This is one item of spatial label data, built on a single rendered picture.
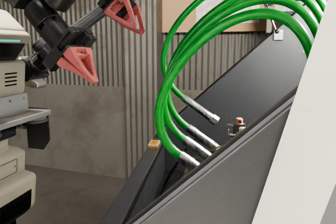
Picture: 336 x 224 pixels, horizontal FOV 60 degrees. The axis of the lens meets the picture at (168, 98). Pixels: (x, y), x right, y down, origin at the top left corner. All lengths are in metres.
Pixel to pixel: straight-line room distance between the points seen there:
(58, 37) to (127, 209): 0.36
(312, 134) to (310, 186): 0.04
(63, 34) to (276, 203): 0.46
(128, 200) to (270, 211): 0.38
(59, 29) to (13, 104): 0.55
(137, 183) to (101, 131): 2.23
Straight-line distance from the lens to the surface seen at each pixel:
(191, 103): 0.67
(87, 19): 1.22
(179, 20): 0.66
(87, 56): 0.62
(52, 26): 0.62
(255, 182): 0.35
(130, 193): 0.67
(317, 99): 0.27
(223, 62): 2.45
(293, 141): 0.29
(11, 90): 1.15
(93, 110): 2.91
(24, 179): 1.20
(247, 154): 0.33
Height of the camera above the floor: 1.26
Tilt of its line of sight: 10 degrees down
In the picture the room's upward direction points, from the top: straight up
